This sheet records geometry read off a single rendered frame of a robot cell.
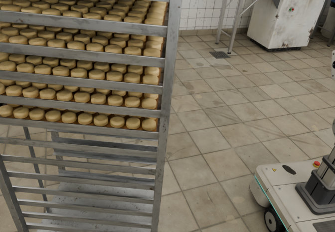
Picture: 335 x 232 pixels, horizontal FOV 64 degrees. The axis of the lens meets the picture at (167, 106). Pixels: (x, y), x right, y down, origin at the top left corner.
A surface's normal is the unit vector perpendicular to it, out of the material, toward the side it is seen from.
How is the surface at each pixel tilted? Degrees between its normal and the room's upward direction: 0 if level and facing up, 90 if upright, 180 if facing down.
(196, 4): 90
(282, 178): 0
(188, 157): 0
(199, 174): 0
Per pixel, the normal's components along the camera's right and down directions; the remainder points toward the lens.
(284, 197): 0.08, -0.83
